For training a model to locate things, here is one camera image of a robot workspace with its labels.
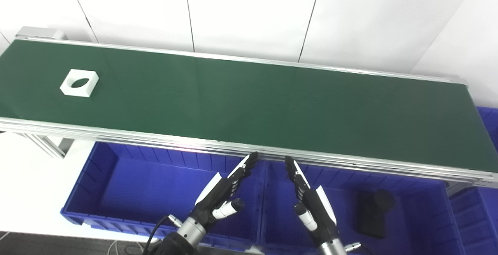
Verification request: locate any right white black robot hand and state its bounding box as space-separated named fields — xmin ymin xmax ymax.
xmin=284 ymin=155 xmax=338 ymax=246

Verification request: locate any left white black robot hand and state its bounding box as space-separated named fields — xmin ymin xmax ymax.
xmin=191 ymin=151 xmax=259 ymax=228

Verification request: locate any white square part with hole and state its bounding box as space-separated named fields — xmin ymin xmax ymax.
xmin=60 ymin=69 xmax=100 ymax=98

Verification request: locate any black plastic part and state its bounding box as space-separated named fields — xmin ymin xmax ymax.
xmin=357 ymin=189 xmax=395 ymax=238

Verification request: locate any empty blue plastic bin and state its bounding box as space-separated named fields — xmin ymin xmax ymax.
xmin=60 ymin=141 xmax=269 ymax=252

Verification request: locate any green conveyor belt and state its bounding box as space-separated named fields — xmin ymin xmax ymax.
xmin=0 ymin=39 xmax=498 ymax=173
xmin=0 ymin=26 xmax=498 ymax=189

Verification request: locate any blue bin holding black part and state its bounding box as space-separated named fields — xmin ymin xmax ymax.
xmin=260 ymin=161 xmax=465 ymax=255

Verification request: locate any blue bin at conveyor end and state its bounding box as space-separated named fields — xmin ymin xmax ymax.
xmin=447 ymin=107 xmax=498 ymax=255

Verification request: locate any aluminium conveyor support leg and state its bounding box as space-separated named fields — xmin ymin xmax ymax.
xmin=23 ymin=133 xmax=74 ymax=158

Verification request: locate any grey conveyor end housing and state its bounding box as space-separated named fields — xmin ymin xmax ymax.
xmin=16 ymin=26 xmax=68 ymax=40

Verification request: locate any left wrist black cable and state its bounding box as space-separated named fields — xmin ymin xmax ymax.
xmin=142 ymin=215 xmax=183 ymax=255

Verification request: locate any thin white cable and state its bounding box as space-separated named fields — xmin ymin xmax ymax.
xmin=107 ymin=239 xmax=129 ymax=255

